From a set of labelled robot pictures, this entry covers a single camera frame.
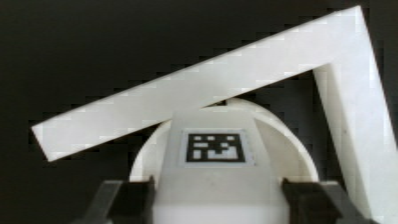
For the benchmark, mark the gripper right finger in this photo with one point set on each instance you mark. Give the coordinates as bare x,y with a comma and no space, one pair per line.
321,205

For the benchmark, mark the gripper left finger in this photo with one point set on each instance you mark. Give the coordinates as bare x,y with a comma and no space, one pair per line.
122,205

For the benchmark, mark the white round stool seat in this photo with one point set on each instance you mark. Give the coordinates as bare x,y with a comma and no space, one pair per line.
292,161

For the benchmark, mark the white stool leg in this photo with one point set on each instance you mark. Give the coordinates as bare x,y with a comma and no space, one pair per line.
219,187

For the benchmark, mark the white right fence bar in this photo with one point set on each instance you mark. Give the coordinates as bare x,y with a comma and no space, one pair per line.
360,123

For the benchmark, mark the white fence bar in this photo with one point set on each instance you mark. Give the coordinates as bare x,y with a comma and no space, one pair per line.
360,123
237,72

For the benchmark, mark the white front fence bar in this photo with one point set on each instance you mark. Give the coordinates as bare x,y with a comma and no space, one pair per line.
237,72

